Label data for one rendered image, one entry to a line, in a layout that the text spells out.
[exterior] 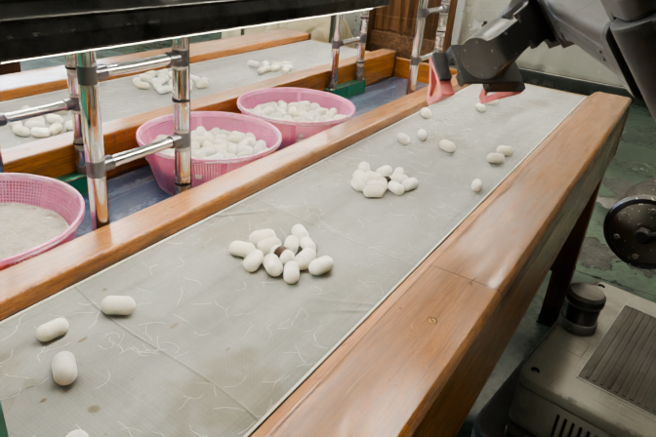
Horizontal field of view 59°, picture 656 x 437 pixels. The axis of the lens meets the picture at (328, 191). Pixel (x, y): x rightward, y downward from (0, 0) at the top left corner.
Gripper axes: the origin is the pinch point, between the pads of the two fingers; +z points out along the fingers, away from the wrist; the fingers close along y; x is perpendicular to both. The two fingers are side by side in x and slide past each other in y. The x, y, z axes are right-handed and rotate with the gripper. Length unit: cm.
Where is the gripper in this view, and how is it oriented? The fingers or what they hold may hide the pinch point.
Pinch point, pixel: (457, 98)
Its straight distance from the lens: 95.6
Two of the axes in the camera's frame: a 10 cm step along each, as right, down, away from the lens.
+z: -2.8, 4.3, 8.6
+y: 9.4, -0.7, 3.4
